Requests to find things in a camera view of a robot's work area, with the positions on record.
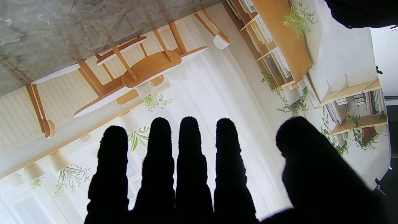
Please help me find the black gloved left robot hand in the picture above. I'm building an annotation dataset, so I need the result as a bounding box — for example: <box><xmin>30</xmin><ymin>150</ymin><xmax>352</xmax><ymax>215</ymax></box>
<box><xmin>323</xmin><ymin>0</ymin><xmax>398</xmax><ymax>29</ymax></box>

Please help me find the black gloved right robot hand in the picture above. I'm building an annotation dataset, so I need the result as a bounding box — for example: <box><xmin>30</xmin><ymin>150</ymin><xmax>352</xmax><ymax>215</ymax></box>
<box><xmin>84</xmin><ymin>116</ymin><xmax>389</xmax><ymax>224</ymax></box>

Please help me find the printed room backdrop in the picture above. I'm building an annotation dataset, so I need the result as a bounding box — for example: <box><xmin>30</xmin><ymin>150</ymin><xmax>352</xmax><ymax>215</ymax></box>
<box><xmin>0</xmin><ymin>0</ymin><xmax>392</xmax><ymax>224</ymax></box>

